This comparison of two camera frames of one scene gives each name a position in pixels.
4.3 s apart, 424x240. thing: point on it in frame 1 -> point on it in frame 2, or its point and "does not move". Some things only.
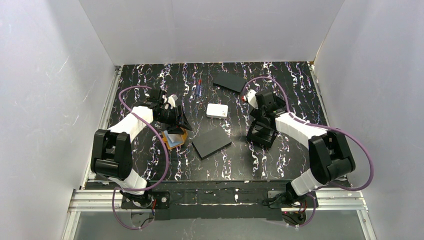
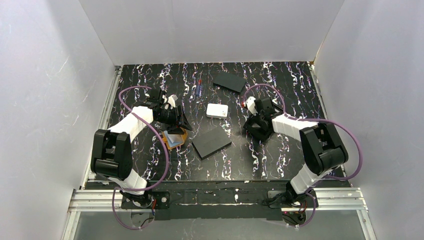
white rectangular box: (217, 111) does not move
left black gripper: (178, 117) does not move
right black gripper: (261, 129) -> (257, 124)
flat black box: (229, 81) does not move
